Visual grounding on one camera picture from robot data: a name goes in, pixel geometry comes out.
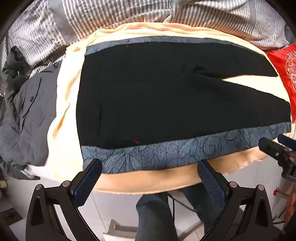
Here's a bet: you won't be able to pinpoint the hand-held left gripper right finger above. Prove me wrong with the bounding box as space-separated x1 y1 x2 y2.
197 159 282 241

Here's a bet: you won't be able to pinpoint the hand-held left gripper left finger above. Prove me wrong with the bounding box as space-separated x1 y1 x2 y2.
25 158 109 241

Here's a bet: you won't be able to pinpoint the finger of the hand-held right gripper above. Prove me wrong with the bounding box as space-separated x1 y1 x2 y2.
258 137 287 163
277 134 296 151

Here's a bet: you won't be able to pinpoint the black pants with blue sides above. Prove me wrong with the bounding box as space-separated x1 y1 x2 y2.
76 36 292 174

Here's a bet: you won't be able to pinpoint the person's leg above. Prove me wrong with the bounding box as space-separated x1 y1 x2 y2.
178 185 219 233
135 192 179 241

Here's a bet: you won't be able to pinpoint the peach blanket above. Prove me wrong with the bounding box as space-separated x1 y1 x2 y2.
47 22 292 200

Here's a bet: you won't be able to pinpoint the red embroidered cushion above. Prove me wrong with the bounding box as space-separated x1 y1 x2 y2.
265 44 296 124

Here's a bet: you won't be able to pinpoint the grey button shirt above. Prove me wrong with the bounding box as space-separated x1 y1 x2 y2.
0 60 68 181

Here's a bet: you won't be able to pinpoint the dark grey garment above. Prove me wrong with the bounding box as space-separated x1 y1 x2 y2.
2 46 31 93

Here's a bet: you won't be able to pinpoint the grey striped duvet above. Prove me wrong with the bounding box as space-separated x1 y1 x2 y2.
0 0 290 78

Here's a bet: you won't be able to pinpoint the black cable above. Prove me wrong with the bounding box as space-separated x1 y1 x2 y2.
167 193 200 213

